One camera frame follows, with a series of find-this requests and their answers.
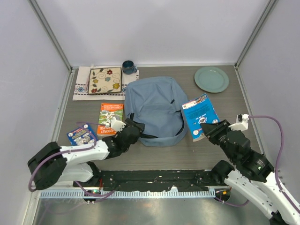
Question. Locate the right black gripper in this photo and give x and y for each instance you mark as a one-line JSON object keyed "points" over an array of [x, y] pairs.
{"points": [[212, 130]]}

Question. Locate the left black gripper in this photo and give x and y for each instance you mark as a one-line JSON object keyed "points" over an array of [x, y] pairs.
{"points": [[140, 125]]}

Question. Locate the blue paperback book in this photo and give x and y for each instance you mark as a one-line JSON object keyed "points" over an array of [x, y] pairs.
{"points": [[198, 111]]}

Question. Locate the blue fabric backpack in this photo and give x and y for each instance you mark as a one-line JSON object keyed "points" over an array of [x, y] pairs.
{"points": [[159, 107]]}

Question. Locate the orange treehouse book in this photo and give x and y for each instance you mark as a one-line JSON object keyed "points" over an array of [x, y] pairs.
{"points": [[107, 112]]}

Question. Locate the blue cartoon book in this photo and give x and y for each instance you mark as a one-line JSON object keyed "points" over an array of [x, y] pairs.
{"points": [[82, 135]]}

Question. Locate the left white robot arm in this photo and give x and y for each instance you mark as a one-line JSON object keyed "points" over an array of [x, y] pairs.
{"points": [[54, 163]]}

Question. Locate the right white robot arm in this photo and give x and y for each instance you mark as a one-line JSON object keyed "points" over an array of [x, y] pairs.
{"points": [[250, 172]]}

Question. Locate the teal round plate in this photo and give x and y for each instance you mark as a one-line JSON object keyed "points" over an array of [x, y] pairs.
{"points": [[211, 79]]}

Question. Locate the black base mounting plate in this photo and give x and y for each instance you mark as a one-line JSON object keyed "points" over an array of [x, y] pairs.
{"points": [[154, 180]]}

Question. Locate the dark blue ceramic mug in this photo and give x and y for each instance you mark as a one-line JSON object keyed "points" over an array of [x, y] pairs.
{"points": [[128, 67]]}

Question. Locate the floral square tile plate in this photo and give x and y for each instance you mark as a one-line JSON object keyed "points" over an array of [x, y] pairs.
{"points": [[105, 80]]}

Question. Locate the white patterned cloth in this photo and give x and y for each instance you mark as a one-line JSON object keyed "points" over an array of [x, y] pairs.
{"points": [[130, 86]]}

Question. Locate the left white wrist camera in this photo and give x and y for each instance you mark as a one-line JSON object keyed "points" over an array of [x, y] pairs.
{"points": [[115, 125]]}

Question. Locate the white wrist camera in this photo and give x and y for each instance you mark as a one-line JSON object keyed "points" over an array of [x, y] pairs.
{"points": [[115, 125], [241, 123]]}

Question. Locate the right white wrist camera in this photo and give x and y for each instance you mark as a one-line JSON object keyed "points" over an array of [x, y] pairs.
{"points": [[241, 123]]}

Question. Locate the white slotted cable duct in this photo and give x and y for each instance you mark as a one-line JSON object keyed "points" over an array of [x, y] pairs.
{"points": [[173, 193]]}

